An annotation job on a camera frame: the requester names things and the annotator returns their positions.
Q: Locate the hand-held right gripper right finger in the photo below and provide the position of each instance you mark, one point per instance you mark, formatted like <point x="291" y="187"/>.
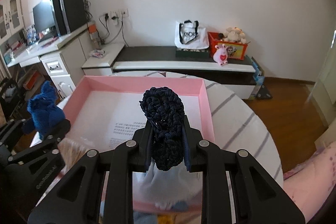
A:
<point x="193" y="150"/>

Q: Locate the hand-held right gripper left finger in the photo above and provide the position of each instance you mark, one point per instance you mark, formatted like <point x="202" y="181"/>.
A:
<point x="143" y="145"/>

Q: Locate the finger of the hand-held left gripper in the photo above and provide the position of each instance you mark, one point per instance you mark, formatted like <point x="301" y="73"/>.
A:
<point x="39" y="158"/>
<point x="11" y="129"/>

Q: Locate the pack of cotton swabs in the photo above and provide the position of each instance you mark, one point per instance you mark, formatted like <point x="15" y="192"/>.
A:
<point x="73" y="149"/>

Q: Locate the navy knitted piece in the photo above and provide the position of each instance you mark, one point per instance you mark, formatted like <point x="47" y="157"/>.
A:
<point x="162" y="113"/>

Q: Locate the blue knitted piece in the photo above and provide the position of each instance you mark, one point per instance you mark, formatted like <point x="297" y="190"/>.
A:
<point x="44" y="111"/>

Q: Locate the light blue baby garment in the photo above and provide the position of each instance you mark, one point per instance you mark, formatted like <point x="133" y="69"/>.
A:
<point x="168" y="184"/>

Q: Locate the pink shallow box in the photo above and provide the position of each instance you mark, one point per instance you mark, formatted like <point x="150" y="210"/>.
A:
<point x="118" y="108"/>

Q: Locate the yellow crochet toy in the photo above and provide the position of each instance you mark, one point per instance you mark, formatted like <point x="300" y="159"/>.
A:
<point x="168" y="220"/>

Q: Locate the light blue fleece piece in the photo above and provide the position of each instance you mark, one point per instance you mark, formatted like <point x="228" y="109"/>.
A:
<point x="144" y="219"/>

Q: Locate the black office chair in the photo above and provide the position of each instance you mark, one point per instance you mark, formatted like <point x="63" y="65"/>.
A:
<point x="10" y="98"/>

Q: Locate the round table with striped quilt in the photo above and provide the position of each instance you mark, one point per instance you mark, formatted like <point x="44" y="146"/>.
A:
<point x="241" y="134"/>

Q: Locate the low black and white bench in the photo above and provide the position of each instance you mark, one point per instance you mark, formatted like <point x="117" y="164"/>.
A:
<point x="157" y="61"/>

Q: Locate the white desk with drawers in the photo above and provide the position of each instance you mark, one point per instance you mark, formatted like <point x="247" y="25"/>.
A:
<point x="68" y="61"/>

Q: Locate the dark floor mat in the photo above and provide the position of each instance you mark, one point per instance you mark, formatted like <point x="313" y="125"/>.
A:
<point x="265" y="92"/>

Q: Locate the pink booklet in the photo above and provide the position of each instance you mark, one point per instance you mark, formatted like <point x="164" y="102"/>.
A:
<point x="48" y="43"/>

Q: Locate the pink plush toy with heart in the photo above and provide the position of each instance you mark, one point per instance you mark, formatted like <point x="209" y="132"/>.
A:
<point x="221" y="57"/>

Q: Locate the blue and white carton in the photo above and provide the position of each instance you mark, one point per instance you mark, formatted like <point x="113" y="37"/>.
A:
<point x="31" y="33"/>

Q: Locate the blue cartons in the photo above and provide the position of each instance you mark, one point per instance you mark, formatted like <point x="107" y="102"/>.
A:
<point x="258" y="77"/>

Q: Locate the pink patterned pouch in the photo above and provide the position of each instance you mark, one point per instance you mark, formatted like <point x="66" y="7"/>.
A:
<point x="97" y="53"/>

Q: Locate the red toy box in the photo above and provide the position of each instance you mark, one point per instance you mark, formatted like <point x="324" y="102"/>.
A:
<point x="237" y="52"/>

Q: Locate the white tote bag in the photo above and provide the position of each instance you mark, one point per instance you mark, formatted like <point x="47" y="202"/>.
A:
<point x="191" y="36"/>

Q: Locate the white glass-door cabinet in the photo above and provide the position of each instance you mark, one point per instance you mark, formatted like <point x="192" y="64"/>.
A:
<point x="11" y="14"/>

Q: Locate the black computer monitor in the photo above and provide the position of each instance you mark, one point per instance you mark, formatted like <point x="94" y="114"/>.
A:
<point x="43" y="16"/>

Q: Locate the pink floral bedding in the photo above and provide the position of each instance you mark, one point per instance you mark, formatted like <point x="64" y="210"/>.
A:
<point x="309" y="187"/>

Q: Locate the cream plush sheep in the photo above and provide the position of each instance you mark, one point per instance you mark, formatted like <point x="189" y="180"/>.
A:
<point x="235" y="35"/>

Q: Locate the orange and white bottle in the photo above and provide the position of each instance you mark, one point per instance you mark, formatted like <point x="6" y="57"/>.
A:
<point x="94" y="31"/>

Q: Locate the black computer tower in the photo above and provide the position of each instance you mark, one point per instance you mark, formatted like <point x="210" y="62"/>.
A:
<point x="69" y="12"/>

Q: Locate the white door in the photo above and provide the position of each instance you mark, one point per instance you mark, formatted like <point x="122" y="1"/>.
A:
<point x="325" y="77"/>

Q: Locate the wall power outlets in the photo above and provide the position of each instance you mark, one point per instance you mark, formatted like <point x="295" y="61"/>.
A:
<point x="120" y="13"/>

